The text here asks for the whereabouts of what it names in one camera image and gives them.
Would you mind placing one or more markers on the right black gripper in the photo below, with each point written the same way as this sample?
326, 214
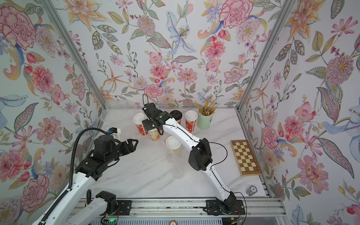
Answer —
147, 125

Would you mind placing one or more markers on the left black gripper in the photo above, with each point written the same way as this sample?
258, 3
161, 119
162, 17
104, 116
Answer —
131, 147

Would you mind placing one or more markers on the cream cup white lid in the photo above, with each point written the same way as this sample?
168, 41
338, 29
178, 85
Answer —
173, 145
154, 134

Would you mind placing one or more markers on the clear plastic carrier bag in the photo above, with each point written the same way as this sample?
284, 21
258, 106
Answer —
179, 162

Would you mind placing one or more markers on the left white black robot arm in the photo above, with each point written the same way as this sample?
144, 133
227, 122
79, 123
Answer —
73, 191

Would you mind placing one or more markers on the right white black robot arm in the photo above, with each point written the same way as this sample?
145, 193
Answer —
200, 155

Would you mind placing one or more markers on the red cup white lid left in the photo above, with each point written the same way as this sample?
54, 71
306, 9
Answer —
137, 119

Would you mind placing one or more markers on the red cup white lid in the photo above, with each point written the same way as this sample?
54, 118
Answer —
191, 119
137, 119

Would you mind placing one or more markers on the red cup black lid right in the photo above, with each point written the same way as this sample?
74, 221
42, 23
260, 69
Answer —
177, 115

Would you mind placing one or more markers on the red cup white lid right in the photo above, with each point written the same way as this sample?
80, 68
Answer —
191, 119

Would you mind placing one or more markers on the green straw holder cup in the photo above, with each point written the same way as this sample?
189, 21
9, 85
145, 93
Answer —
204, 121

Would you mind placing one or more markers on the wooden chessboard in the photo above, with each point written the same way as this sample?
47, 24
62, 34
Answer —
245, 158

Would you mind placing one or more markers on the small round silver tin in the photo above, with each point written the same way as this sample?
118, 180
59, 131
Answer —
251, 190

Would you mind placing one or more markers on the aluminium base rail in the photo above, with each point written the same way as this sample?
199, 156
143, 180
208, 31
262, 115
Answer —
166, 207

